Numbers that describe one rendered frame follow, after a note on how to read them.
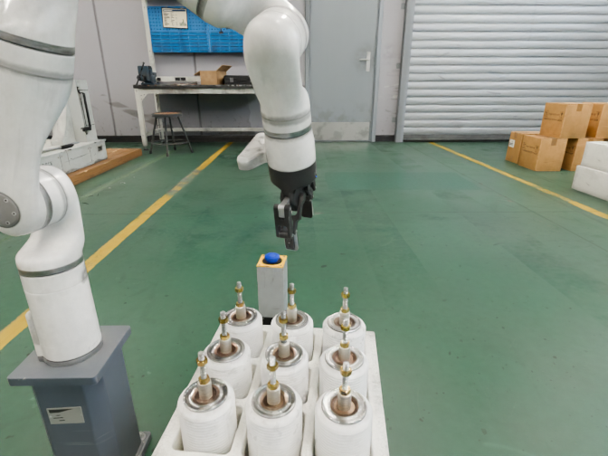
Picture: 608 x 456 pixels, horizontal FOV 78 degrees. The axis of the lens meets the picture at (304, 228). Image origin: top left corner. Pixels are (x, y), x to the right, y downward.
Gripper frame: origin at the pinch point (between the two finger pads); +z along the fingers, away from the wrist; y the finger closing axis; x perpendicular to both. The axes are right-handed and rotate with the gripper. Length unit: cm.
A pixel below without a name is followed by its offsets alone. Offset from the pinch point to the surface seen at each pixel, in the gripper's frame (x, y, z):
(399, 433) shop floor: -22, -9, 51
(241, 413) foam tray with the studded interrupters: 8.0, -21.6, 29.1
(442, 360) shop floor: -32, 19, 60
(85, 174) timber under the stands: 249, 157, 107
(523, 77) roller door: -137, 533, 147
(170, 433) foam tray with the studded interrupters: 16.9, -29.8, 24.7
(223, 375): 12.1, -18.1, 23.2
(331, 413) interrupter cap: -10.2, -21.7, 19.2
